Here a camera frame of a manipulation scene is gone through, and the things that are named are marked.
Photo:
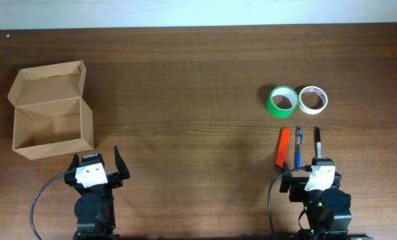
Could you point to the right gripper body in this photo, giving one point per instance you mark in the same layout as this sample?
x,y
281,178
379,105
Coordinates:
x,y
297,192

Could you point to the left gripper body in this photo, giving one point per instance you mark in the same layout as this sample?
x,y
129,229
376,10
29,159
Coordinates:
x,y
114,181

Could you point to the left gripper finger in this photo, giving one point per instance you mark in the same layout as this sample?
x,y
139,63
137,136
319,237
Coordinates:
x,y
74,164
120,165

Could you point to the orange utility knife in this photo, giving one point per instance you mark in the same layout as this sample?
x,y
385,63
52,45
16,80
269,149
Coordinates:
x,y
282,149

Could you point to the blue ballpoint pen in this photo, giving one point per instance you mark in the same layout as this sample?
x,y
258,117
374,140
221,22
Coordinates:
x,y
298,147

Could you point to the black and white marker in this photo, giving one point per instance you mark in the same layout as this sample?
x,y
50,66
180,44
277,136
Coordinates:
x,y
318,142

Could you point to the brown cardboard box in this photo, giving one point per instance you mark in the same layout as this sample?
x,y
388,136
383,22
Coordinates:
x,y
51,117

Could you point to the green tape roll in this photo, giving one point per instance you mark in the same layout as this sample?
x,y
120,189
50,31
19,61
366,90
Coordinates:
x,y
284,91

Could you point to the white masking tape roll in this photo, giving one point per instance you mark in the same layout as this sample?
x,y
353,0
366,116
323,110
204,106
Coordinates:
x,y
320,93

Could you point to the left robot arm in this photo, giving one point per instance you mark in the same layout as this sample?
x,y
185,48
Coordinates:
x,y
95,210

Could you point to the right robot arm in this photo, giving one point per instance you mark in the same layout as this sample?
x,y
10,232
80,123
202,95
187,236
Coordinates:
x,y
326,207

